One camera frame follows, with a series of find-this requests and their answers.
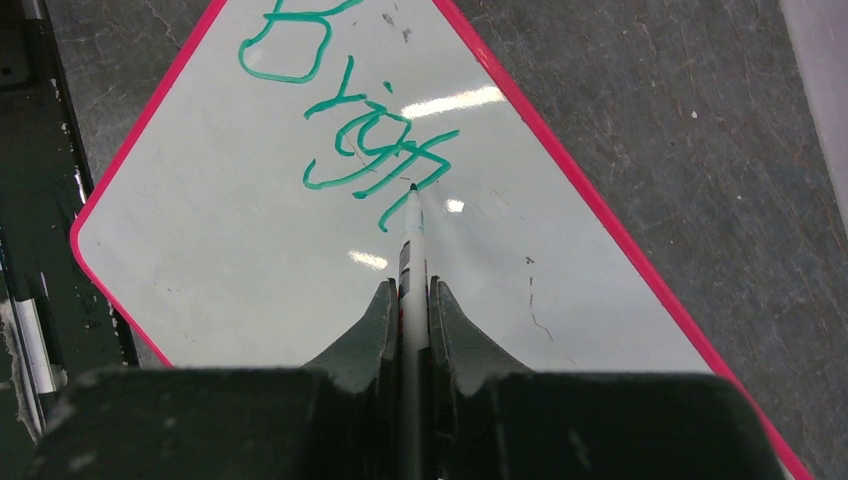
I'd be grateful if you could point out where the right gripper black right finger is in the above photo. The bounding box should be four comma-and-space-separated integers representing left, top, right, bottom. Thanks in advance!
429, 277, 784, 479

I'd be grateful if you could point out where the pink framed whiteboard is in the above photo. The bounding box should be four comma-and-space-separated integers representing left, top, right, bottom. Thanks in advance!
69, 0, 815, 480

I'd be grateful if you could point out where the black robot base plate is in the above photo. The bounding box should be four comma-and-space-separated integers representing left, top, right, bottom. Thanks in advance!
1, 1, 138, 479

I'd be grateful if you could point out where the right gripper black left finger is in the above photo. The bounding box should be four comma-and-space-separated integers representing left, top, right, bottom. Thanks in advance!
24, 280, 399, 479

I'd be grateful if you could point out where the green capped whiteboard marker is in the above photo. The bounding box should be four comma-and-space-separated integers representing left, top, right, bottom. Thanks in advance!
398, 184, 432, 479

